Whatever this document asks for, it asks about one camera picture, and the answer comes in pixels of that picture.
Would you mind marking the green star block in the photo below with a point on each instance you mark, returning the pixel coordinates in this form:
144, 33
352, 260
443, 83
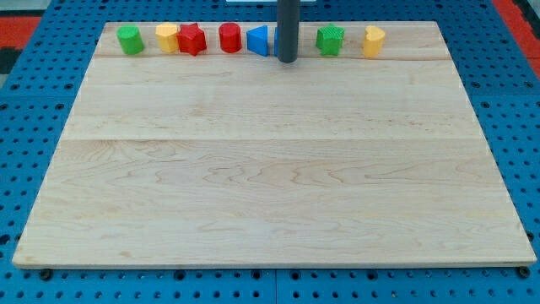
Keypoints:
329, 39

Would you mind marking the blue cube block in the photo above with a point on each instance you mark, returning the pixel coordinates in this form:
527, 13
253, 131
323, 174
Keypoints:
275, 42

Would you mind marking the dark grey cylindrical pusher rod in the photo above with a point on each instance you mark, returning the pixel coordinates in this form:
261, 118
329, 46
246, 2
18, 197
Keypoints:
288, 21

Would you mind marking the light wooden board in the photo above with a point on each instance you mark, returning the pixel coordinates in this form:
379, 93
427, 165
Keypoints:
238, 161

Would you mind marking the yellow heart block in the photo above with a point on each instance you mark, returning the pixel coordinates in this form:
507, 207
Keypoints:
374, 38

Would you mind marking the blue triangle block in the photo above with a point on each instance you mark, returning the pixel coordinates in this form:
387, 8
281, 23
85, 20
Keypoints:
257, 40

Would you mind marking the red cylinder block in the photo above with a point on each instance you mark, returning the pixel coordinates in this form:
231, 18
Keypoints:
230, 37

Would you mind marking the yellow hexagon block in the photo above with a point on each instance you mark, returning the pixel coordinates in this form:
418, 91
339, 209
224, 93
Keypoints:
166, 37

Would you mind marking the red star block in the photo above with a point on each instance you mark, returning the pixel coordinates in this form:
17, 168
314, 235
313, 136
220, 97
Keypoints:
191, 39

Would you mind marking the green cylinder block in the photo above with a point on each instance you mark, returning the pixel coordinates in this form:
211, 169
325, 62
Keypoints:
130, 39

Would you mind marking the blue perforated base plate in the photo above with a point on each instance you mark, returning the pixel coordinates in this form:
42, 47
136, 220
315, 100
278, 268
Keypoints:
40, 90

